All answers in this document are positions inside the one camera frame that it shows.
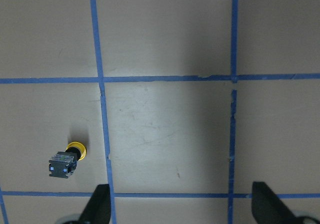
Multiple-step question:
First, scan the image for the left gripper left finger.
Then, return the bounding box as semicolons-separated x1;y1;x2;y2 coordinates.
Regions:
76;184;111;224

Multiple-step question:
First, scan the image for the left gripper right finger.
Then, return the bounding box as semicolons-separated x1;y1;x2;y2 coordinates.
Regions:
251;182;302;224

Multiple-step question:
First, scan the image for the yellow push button switch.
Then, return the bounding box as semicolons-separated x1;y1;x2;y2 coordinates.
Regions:
48;141;87;179

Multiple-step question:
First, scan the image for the brown paper table cover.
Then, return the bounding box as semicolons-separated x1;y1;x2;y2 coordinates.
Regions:
0;0;320;224

